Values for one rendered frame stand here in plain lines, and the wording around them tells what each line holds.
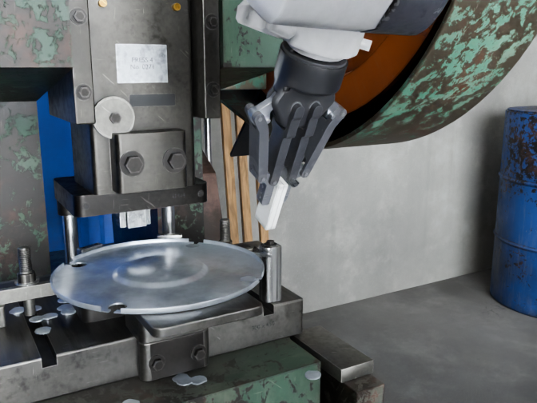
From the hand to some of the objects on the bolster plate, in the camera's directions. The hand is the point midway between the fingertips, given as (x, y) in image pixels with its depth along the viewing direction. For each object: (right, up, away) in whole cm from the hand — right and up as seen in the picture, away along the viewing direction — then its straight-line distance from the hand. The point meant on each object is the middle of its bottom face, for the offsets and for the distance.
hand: (271, 201), depth 74 cm
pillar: (-18, -10, +29) cm, 36 cm away
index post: (0, -15, +19) cm, 24 cm away
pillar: (-32, -12, +21) cm, 40 cm away
